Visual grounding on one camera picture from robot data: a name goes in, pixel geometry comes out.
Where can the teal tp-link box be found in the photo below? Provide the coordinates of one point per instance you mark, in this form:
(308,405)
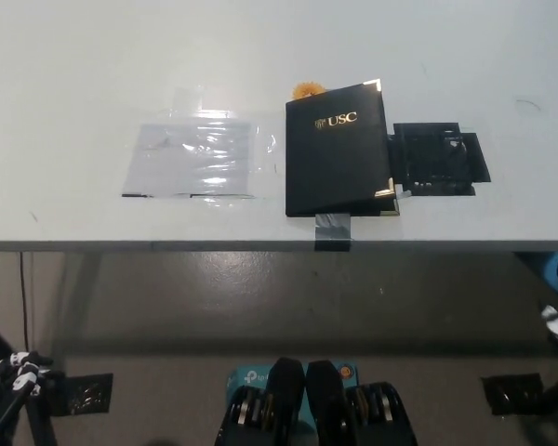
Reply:
(244,378)

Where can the blue round object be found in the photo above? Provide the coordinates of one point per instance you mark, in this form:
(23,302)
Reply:
(554,271)

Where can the black square frame fixture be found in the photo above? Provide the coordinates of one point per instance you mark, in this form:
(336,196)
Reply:
(428,153)

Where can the clear plastic sheet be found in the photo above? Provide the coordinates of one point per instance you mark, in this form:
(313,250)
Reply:
(186,158)

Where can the black USC diary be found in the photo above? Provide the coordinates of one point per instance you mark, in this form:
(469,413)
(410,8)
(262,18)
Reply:
(335,162)

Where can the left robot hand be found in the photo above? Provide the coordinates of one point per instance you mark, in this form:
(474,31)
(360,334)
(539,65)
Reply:
(9,376)

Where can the black floor tape patch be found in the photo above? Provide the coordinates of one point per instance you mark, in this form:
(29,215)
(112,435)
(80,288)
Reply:
(511,395)
(86,395)

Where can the grey duct tape strip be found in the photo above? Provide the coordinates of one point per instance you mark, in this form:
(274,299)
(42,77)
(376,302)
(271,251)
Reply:
(333,232)

